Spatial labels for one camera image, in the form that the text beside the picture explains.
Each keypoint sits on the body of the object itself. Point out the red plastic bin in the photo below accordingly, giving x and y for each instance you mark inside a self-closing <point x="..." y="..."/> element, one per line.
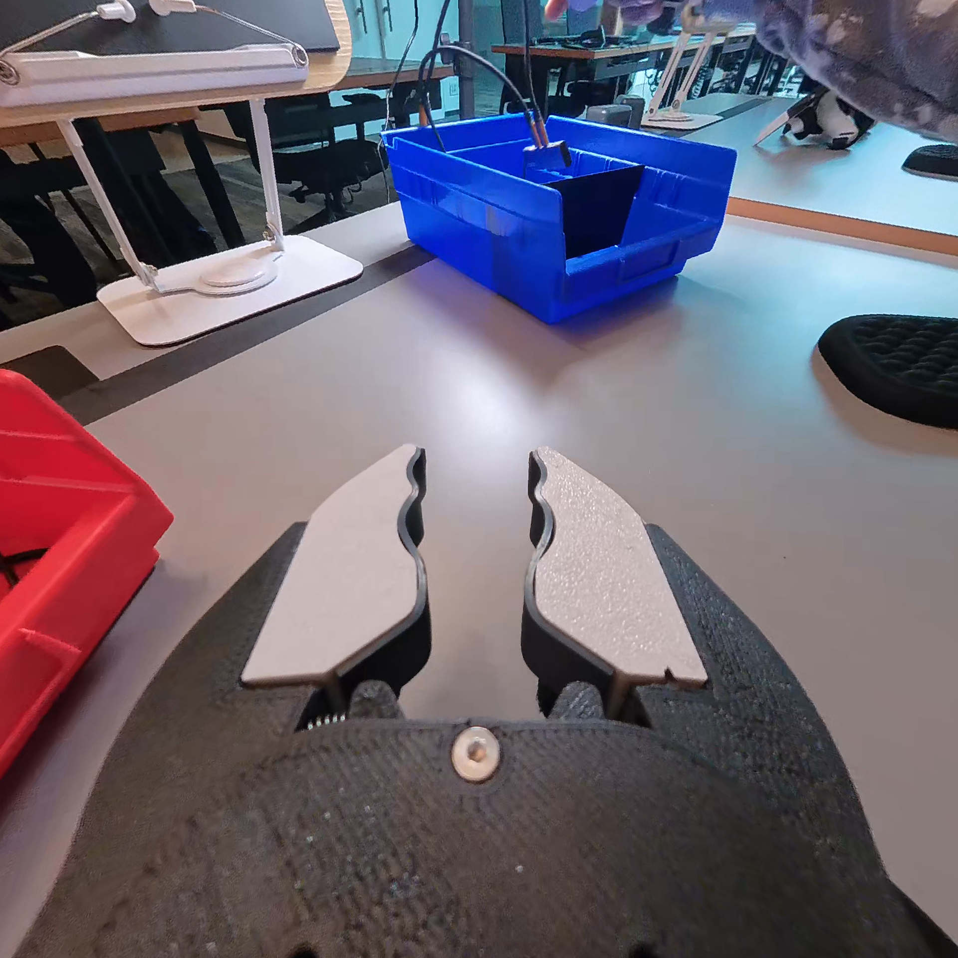
<point x="67" y="486"/>

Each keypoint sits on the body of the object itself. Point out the person's right forearm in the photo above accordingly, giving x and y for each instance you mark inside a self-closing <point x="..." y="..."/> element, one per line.
<point x="861" y="60"/>

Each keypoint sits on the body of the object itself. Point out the black desk with wooden edge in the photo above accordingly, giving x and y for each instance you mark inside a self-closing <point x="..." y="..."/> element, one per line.
<point x="299" y="30"/>

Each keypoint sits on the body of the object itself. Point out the small grey box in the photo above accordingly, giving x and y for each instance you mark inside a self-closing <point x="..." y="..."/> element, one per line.
<point x="614" y="116"/>

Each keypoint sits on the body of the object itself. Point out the blue plastic bin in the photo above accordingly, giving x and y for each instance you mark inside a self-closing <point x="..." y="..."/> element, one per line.
<point x="479" y="217"/>

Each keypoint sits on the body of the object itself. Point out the wooden background desk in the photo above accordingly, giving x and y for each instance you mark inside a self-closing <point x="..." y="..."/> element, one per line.
<point x="599" y="46"/>

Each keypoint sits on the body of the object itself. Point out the black and white headset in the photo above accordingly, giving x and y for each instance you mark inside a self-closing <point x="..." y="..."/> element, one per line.
<point x="831" y="120"/>

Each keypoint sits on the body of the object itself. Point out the large black wrist rest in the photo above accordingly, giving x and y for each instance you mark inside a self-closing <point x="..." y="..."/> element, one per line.
<point x="898" y="367"/>

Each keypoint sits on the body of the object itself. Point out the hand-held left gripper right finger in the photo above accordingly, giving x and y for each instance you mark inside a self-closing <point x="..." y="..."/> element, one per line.
<point x="606" y="584"/>

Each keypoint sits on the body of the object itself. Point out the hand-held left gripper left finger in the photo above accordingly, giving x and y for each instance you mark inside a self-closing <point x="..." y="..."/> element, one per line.
<point x="340" y="584"/>

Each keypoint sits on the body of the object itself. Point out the person's right hand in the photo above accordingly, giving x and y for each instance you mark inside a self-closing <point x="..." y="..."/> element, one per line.
<point x="614" y="9"/>

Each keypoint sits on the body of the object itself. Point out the black office chair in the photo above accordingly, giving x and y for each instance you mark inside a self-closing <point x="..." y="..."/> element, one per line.
<point x="329" y="165"/>

